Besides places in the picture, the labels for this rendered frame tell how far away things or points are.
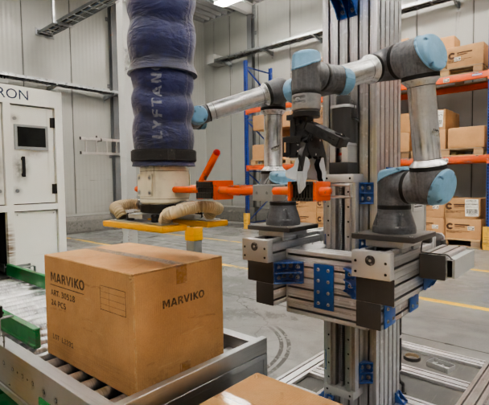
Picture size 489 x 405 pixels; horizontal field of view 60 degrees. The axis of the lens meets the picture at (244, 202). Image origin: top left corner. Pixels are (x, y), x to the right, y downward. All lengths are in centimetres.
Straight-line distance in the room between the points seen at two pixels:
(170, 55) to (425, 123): 84
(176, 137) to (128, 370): 76
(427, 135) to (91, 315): 127
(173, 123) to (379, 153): 84
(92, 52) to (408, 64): 1070
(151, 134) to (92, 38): 1055
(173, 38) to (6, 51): 952
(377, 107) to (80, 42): 1035
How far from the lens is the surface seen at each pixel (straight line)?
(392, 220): 155
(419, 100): 147
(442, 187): 147
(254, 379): 158
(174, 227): 133
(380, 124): 183
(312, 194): 106
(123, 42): 482
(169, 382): 144
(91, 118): 1143
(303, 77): 111
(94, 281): 155
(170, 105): 143
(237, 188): 122
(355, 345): 187
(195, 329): 157
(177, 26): 150
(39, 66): 1110
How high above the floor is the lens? 123
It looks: 3 degrees down
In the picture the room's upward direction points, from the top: 1 degrees counter-clockwise
